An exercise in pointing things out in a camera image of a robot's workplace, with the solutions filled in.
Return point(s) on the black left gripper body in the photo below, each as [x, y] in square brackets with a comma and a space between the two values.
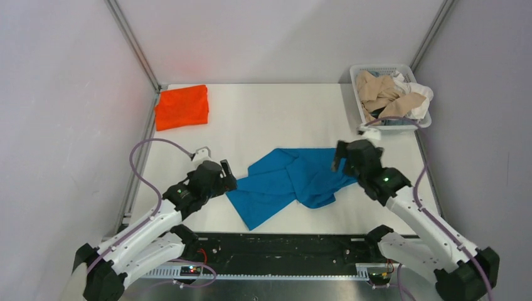
[223, 185]

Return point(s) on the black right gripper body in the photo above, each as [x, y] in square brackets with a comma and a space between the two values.
[361, 175]

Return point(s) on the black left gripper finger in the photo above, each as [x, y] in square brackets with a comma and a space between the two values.
[340, 153]
[227, 173]

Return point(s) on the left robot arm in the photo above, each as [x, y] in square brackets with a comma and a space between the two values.
[160, 235]

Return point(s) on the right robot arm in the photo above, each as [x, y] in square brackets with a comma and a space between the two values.
[458, 268]

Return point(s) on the light blue t shirt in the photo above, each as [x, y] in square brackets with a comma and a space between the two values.
[399, 122]

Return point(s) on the beige t shirt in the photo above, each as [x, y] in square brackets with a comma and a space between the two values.
[380, 99]

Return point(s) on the folded orange t shirt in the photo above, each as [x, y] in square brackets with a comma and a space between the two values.
[182, 107]

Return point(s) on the white plastic laundry basket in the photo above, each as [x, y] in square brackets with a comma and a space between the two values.
[387, 69]

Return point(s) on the left controller board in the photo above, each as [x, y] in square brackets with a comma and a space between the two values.
[190, 271]

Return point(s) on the controller board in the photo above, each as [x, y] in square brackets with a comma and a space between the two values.
[379, 279]
[190, 271]

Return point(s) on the right controller board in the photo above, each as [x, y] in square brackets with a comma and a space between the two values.
[379, 279]

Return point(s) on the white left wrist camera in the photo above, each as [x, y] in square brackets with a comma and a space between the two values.
[201, 155]

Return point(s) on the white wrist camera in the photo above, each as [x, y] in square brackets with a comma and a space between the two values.
[201, 155]
[369, 132]

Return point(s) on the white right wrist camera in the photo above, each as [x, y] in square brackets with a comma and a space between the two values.
[369, 132]

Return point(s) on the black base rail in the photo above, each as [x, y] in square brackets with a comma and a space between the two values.
[283, 255]

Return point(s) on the right aluminium frame post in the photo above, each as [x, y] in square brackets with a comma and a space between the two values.
[439, 20]

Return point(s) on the aluminium frame post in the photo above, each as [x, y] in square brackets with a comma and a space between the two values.
[130, 38]
[439, 20]

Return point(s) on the left aluminium frame post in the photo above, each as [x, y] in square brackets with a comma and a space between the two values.
[130, 38]

